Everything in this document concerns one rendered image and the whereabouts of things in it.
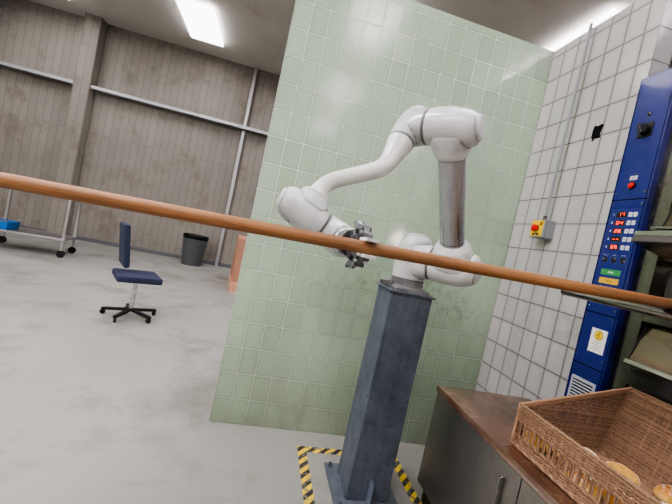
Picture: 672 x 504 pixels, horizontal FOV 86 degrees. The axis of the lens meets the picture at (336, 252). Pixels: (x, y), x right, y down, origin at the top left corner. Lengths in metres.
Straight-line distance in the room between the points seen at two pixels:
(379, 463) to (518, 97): 2.22
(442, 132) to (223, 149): 7.44
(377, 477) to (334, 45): 2.24
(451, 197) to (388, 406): 0.98
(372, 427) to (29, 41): 9.60
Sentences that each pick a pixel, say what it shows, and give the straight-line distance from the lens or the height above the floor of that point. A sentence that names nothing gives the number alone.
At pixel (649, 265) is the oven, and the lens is 1.90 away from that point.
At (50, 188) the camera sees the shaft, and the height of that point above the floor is 1.15.
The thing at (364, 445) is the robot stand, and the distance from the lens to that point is 1.87.
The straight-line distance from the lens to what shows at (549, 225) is 2.25.
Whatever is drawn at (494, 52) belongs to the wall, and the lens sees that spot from 2.66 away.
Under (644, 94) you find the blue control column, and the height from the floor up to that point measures 2.07.
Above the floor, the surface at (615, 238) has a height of 1.43.
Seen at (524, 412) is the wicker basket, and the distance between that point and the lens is 1.54.
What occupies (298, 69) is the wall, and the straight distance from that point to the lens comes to 2.23.
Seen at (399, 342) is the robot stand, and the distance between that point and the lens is 1.71.
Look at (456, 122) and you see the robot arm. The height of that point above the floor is 1.64.
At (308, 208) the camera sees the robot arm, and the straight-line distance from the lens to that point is 1.09.
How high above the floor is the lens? 1.17
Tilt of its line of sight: 2 degrees down
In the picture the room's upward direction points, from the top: 12 degrees clockwise
